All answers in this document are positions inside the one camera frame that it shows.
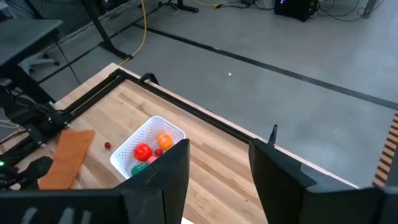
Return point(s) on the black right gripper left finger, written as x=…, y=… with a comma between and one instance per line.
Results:
x=168, y=186

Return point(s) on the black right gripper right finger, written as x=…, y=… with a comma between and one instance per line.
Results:
x=280, y=186

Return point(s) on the pink toy peach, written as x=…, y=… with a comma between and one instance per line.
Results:
x=151, y=160

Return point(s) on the green toy pepper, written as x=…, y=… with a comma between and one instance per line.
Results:
x=138, y=169

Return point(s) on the red toy tomato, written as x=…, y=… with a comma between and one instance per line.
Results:
x=143, y=152

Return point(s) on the orange toy pepper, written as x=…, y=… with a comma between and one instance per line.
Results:
x=164, y=141

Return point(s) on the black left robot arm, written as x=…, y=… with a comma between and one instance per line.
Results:
x=37, y=168

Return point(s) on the white perforated plastic basket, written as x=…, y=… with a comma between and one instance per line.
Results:
x=149, y=127

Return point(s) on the dark red toy cherry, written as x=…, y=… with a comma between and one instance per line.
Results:
x=107, y=145

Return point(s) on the orange folded cloth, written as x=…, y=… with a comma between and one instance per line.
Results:
x=68, y=158

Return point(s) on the black computer tower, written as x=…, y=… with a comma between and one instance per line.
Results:
x=295, y=9

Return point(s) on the grey desk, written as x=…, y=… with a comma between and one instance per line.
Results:
x=28, y=37

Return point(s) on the black frame clamp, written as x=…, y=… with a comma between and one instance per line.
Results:
x=273, y=137
x=149, y=75

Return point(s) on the black aluminium rig frame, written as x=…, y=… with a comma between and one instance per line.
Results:
x=186, y=108

